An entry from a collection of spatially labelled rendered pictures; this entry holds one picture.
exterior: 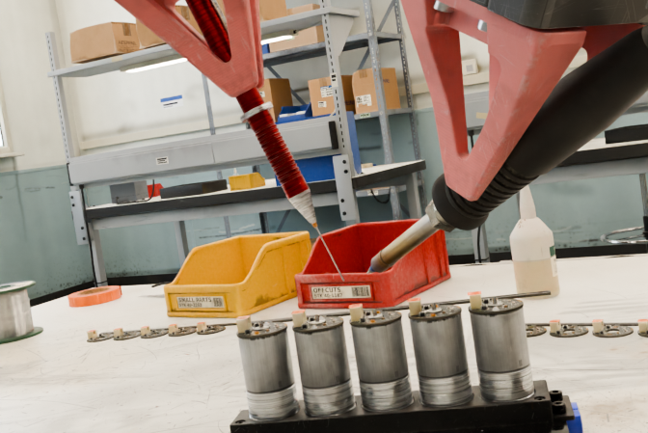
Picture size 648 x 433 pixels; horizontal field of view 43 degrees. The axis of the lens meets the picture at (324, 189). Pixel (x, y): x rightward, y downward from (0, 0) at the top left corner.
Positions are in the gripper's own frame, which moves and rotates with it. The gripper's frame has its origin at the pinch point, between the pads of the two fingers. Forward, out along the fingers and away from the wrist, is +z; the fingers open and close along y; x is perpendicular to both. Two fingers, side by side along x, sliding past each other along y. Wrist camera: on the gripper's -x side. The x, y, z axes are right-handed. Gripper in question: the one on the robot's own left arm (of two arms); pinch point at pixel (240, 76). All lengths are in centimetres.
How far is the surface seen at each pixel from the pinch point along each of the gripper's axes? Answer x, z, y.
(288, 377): 4.7, 13.6, 0.9
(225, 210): 84, -4, 280
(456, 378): -2.6, 16.8, 0.0
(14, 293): 37, 2, 37
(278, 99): 76, -56, 470
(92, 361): 26.1, 10.2, 24.5
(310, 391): 3.9, 14.5, 0.3
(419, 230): -4.4, 9.6, -3.6
